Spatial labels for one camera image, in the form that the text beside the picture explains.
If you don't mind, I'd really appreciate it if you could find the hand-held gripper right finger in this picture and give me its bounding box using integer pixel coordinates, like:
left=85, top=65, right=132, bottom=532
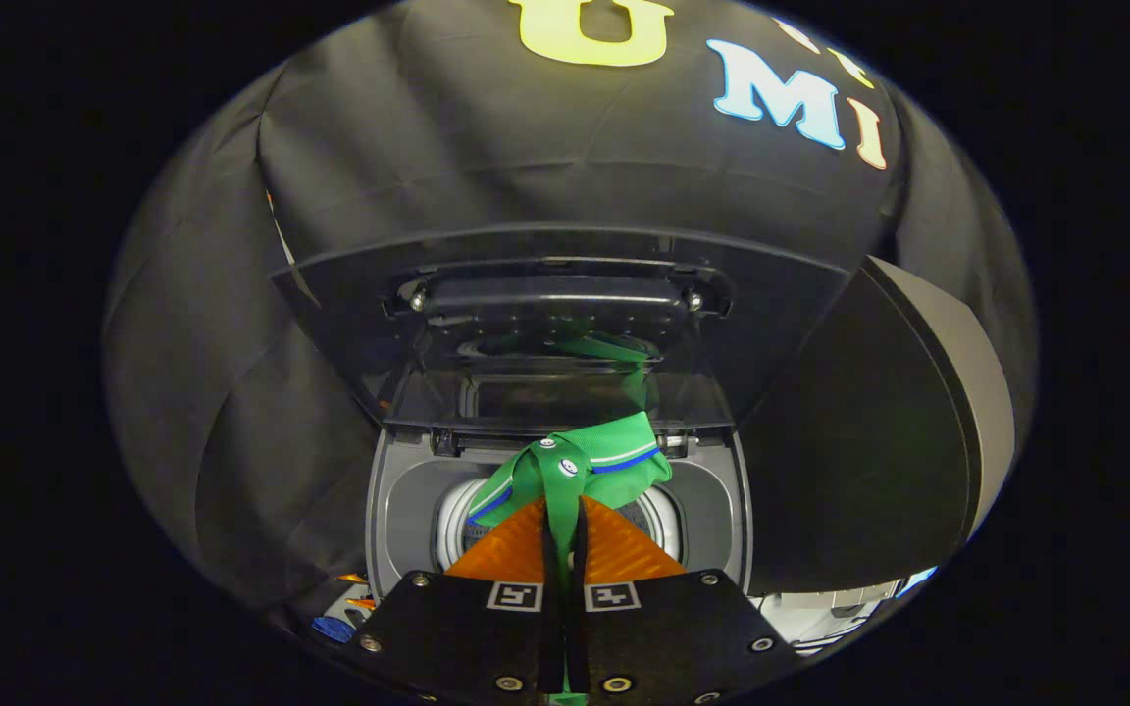
left=570, top=495, right=801, bottom=705

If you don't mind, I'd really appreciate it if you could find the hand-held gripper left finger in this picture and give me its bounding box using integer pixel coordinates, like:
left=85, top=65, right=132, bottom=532
left=344, top=495, right=566, bottom=705

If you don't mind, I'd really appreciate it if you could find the green polo shirt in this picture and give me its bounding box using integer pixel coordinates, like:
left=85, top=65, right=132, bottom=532
left=467, top=412, right=674, bottom=580

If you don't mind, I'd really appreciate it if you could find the dark transparent washing machine lid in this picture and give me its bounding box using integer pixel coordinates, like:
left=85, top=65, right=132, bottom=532
left=271, top=224, right=870, bottom=432

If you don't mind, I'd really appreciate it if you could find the grey cabinet with black frame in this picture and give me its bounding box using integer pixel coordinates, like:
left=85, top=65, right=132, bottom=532
left=737, top=257, right=1015, bottom=596

